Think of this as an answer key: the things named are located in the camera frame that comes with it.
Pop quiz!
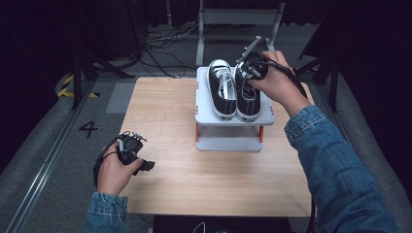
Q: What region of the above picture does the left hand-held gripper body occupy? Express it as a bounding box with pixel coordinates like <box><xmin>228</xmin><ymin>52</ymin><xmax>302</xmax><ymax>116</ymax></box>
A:
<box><xmin>116</xmin><ymin>130</ymin><xmax>149</xmax><ymax>164</ymax></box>

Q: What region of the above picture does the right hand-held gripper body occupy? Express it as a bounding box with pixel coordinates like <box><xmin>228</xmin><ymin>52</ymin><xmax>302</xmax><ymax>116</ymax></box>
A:
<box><xmin>235</xmin><ymin>35</ymin><xmax>270</xmax><ymax>82</ymax></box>

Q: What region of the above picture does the black canvas sneaker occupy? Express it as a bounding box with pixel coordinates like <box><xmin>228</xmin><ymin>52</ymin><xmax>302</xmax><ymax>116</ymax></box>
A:
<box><xmin>233</xmin><ymin>62</ymin><xmax>262</xmax><ymax>123</ymax></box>
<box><xmin>207</xmin><ymin>58</ymin><xmax>238</xmax><ymax>121</ymax></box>

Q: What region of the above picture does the white shoe rack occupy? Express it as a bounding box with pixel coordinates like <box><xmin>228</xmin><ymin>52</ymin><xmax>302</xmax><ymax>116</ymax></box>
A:
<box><xmin>194</xmin><ymin>66</ymin><xmax>276</xmax><ymax>153</ymax></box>

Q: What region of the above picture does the person's right hand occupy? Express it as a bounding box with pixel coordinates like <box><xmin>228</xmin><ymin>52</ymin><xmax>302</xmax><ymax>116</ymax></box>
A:
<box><xmin>247</xmin><ymin>50</ymin><xmax>312</xmax><ymax>118</ymax></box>

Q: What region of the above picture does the person's left hand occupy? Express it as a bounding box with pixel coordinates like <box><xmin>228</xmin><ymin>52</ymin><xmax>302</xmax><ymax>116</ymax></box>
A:
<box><xmin>96</xmin><ymin>142</ymin><xmax>144</xmax><ymax>196</ymax></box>

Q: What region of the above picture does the black tripod stand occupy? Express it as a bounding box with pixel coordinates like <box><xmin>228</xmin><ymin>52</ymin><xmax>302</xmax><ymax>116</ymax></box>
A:
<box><xmin>71</xmin><ymin>0</ymin><xmax>136</xmax><ymax>111</ymax></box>
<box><xmin>292</xmin><ymin>6</ymin><xmax>342</xmax><ymax>114</ymax></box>

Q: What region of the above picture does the yellow and black tape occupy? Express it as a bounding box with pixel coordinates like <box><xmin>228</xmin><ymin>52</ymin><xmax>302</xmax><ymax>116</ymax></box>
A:
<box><xmin>56</xmin><ymin>74</ymin><xmax>100</xmax><ymax>99</ymax></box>

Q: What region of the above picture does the black box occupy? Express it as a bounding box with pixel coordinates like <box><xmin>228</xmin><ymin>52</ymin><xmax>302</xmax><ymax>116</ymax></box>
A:
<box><xmin>153</xmin><ymin>216</ymin><xmax>293</xmax><ymax>233</ymax></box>

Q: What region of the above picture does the left hand-held gripper cable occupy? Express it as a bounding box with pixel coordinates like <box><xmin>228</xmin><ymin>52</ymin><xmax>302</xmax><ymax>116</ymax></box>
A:
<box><xmin>92</xmin><ymin>135</ymin><xmax>123</xmax><ymax>189</ymax></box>

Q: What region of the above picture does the hand-held gripper cable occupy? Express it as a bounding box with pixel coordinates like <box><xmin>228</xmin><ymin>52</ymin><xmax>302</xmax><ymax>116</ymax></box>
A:
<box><xmin>92</xmin><ymin>135</ymin><xmax>123</xmax><ymax>189</ymax></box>
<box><xmin>257</xmin><ymin>60</ymin><xmax>317</xmax><ymax>233</ymax></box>

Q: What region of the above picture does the right hand-held gripper cable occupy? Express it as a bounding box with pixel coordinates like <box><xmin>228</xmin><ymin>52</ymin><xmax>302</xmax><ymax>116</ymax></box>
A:
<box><xmin>257</xmin><ymin>60</ymin><xmax>317</xmax><ymax>233</ymax></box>

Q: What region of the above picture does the grey metal stand frame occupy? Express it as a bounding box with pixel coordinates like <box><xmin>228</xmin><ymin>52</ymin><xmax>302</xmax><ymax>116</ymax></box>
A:
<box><xmin>195</xmin><ymin>0</ymin><xmax>286</xmax><ymax>70</ymax></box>

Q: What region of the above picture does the thin white cable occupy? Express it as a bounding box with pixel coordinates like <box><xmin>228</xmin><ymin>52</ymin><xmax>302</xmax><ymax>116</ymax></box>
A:
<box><xmin>192</xmin><ymin>221</ymin><xmax>208</xmax><ymax>233</ymax></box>

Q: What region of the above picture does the bundle of floor cables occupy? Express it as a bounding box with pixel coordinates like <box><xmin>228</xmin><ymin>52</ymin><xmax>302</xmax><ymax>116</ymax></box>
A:
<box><xmin>140</xmin><ymin>22</ymin><xmax>199</xmax><ymax>80</ymax></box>

